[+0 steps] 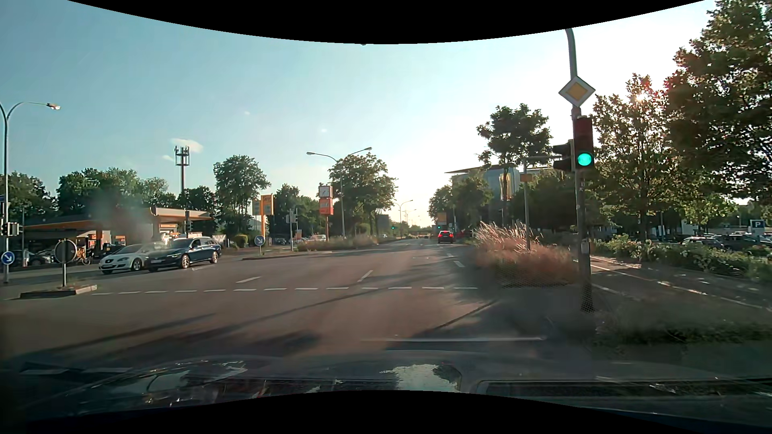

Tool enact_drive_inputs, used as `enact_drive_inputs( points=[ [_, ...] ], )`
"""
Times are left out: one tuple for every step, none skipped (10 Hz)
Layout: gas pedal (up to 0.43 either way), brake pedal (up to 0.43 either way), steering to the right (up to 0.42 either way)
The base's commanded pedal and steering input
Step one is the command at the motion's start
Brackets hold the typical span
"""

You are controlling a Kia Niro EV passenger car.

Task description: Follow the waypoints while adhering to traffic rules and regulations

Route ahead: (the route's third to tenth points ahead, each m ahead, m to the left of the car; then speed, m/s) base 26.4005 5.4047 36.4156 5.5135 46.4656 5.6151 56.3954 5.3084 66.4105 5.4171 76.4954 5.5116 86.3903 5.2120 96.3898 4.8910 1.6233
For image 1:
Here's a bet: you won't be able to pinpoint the kerbed traffic island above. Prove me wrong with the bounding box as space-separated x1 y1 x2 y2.
19 284 98 300

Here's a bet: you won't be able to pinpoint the hedge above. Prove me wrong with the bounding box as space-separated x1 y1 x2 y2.
592 234 772 284

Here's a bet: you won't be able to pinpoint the round road sign on post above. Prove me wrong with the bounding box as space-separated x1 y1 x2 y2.
53 239 78 288

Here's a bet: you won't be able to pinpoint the car's own bonnet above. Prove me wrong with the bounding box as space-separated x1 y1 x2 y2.
0 351 772 426

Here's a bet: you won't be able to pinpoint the island with tall dry grass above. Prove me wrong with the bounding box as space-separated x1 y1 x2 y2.
470 222 581 288

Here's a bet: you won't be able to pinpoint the tree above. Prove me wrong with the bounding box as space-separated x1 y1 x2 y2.
326 152 398 237

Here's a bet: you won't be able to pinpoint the grey asphalt road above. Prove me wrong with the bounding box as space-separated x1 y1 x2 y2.
0 238 604 387

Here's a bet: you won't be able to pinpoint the petrol station building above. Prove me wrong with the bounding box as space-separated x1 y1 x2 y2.
18 206 215 257

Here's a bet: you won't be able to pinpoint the white car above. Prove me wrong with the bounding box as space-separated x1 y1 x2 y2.
98 242 165 275

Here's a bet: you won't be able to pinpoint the traffic light with priority sign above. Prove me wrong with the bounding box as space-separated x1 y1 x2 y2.
551 28 597 313

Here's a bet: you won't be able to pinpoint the road markings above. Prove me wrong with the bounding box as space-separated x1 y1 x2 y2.
90 240 546 343

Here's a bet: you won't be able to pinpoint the orange price sign pylon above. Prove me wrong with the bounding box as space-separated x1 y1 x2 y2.
252 194 275 239

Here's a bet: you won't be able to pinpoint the grey side road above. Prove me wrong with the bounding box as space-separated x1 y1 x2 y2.
588 256 772 329

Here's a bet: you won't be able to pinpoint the row of trees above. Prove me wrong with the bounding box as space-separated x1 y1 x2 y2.
476 0 772 242
0 154 272 239

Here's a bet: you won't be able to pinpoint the pale office building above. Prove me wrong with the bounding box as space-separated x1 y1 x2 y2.
445 164 552 227

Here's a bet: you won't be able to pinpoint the grass median with bushes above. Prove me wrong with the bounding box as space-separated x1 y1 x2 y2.
297 234 381 253

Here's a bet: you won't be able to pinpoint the red and white sign pylon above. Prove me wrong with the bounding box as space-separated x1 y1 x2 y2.
318 184 334 241

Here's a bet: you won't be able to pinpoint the dark blue estate car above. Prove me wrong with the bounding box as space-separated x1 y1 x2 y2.
144 236 222 272

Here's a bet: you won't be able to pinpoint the lamp post with blue sign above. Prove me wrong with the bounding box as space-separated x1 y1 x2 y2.
0 101 61 285

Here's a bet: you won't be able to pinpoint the row of parked cars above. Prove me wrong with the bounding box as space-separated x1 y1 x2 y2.
660 229 772 255

